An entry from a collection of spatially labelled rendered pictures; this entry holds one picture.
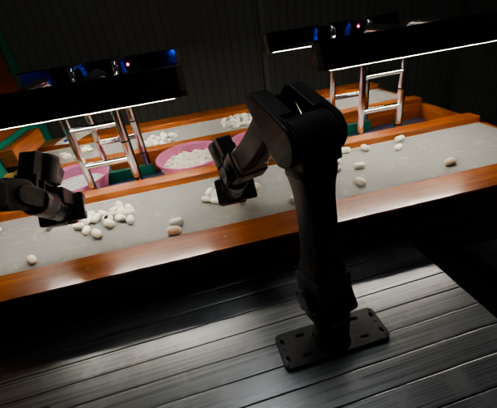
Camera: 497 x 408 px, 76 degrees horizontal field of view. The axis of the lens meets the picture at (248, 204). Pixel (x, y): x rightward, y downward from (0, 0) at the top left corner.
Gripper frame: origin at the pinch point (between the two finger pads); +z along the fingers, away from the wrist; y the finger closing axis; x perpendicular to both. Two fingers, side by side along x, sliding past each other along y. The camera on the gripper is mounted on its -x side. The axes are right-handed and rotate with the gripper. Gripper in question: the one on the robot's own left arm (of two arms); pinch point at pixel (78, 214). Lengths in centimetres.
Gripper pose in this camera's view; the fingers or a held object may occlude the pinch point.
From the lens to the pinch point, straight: 93.4
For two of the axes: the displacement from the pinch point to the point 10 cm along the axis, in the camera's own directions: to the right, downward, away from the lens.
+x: 2.3, 9.6, -1.5
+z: -0.7, 1.7, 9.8
